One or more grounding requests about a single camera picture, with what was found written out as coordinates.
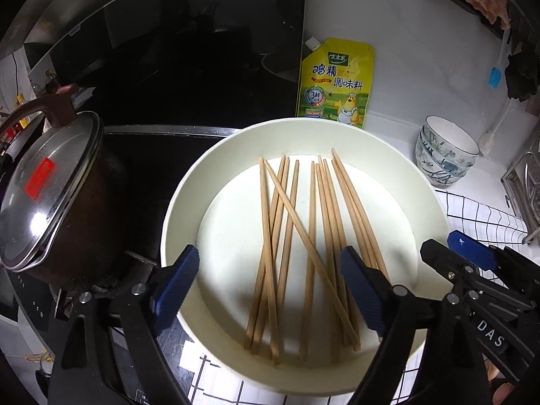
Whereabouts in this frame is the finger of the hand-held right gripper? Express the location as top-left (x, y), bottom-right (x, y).
top-left (420, 238), bottom-right (482, 296)
top-left (447, 230), bottom-right (540, 304)

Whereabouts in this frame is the black range hood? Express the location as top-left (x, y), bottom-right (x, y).
top-left (0, 0), bottom-right (306, 136)

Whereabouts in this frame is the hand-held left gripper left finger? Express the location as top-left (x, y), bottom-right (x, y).
top-left (46, 245), bottom-right (201, 405)

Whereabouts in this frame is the dark hanging cloth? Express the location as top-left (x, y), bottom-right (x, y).
top-left (506, 40), bottom-right (540, 102)

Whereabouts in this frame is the person's right hand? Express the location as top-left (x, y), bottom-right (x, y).
top-left (485, 358), bottom-right (524, 405)

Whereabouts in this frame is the perforated steel steamer plate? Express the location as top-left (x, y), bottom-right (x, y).
top-left (523, 131), bottom-right (540, 220)

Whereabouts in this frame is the white bottle brush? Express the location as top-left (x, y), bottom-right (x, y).
top-left (480, 97), bottom-right (513, 155)

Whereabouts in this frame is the glass pot lid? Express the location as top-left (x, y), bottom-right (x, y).
top-left (0, 86), bottom-right (104, 273)

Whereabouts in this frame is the white black-grid cloth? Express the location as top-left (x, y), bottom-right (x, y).
top-left (177, 190), bottom-right (528, 405)

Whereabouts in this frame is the yellow seasoning pouch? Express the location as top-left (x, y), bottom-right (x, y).
top-left (297, 36), bottom-right (375, 130)

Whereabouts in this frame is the blue floral ceramic bowl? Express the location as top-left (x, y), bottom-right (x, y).
top-left (415, 139), bottom-right (475, 174)
top-left (415, 156), bottom-right (469, 188)
top-left (420, 116), bottom-right (481, 157)

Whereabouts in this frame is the black gas stove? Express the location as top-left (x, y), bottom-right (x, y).
top-left (0, 124), bottom-right (237, 405)

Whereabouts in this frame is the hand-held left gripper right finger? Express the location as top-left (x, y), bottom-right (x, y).
top-left (340, 245), bottom-right (494, 405)

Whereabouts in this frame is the pile of wooden chopsticks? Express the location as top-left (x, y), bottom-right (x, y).
top-left (244, 148), bottom-right (389, 366)

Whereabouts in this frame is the round white tray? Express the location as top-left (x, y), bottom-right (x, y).
top-left (160, 117), bottom-right (450, 394)

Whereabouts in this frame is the metal dish rack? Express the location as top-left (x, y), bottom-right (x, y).
top-left (501, 127), bottom-right (540, 241)

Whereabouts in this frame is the blue silicone brush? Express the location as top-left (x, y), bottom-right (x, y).
top-left (487, 27), bottom-right (512, 90)

